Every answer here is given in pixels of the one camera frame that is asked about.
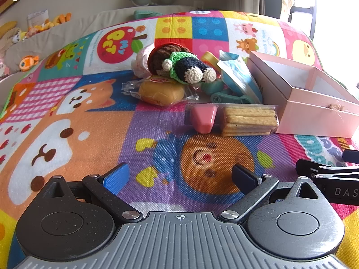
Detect pink and white frilly packet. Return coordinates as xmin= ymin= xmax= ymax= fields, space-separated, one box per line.
xmin=132 ymin=43 xmax=156 ymax=78

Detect orange and yellow plush toys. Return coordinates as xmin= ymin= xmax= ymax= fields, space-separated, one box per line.
xmin=27 ymin=13 xmax=72 ymax=36

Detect green cloth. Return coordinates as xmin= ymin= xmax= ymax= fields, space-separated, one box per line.
xmin=133 ymin=10 xmax=164 ymax=20

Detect bread bun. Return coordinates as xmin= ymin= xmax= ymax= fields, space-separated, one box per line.
xmin=122 ymin=76 xmax=200 ymax=107

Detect pink wedge-shaped block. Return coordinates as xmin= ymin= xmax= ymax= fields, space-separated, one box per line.
xmin=186 ymin=104 xmax=219 ymax=134

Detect blue and white snack packet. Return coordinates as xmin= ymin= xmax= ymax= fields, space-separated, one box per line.
xmin=216 ymin=50 xmax=264 ymax=103

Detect pink cardboard box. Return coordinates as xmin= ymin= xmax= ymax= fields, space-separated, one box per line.
xmin=247 ymin=51 xmax=359 ymax=138

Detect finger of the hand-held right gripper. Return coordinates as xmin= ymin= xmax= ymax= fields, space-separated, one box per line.
xmin=343 ymin=149 xmax=359 ymax=163
xmin=295 ymin=158 xmax=359 ymax=180

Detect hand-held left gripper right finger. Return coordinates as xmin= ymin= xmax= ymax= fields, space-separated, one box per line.
xmin=217 ymin=163 xmax=323 ymax=225

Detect orange fish plush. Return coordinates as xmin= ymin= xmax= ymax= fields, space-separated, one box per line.
xmin=18 ymin=55 xmax=40 ymax=72

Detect cracker packet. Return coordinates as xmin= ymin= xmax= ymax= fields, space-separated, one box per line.
xmin=217 ymin=104 xmax=280 ymax=138

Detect colourful printed blanket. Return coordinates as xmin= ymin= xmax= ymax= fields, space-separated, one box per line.
xmin=0 ymin=10 xmax=359 ymax=269

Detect yellow banana plush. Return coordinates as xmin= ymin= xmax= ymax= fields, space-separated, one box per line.
xmin=0 ymin=21 xmax=18 ymax=39

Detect beige bunny plush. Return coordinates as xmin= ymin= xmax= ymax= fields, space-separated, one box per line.
xmin=0 ymin=28 xmax=28 ymax=55

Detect green crochet doll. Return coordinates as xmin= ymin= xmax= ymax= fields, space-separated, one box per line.
xmin=155 ymin=45 xmax=217 ymax=85

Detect yellow tape roll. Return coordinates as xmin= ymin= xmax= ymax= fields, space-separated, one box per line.
xmin=201 ymin=52 xmax=222 ymax=69

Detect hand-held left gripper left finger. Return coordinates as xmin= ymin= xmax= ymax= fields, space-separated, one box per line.
xmin=42 ymin=163 xmax=143 ymax=223

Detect teal plastic toy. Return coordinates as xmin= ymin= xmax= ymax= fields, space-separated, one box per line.
xmin=202 ymin=77 xmax=260 ymax=105

